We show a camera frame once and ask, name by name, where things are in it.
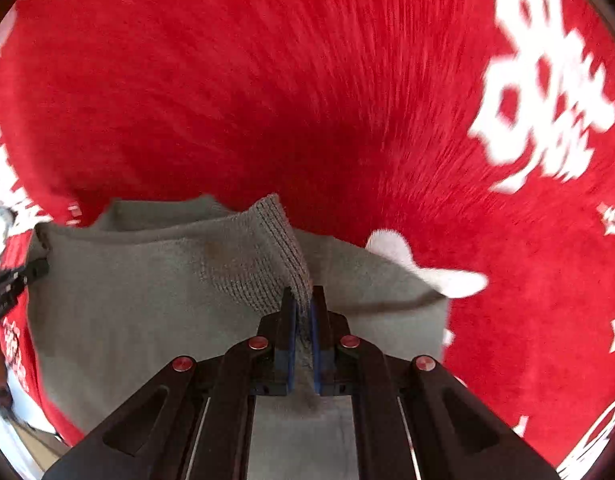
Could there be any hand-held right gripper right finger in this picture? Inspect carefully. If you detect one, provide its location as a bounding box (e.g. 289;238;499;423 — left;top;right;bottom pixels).
310;285;561;480

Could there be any red printed blanket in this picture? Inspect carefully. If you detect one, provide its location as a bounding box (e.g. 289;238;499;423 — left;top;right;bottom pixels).
0;0;615;480

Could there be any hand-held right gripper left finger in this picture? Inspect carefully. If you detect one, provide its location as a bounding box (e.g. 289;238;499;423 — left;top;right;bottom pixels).
42;287;298;480

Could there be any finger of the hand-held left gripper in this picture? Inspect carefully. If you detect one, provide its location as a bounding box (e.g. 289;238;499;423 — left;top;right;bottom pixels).
0;257;50;328

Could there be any grey knit sweater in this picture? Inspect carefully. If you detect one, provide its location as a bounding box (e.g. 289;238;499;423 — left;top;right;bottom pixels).
26;193;449;480

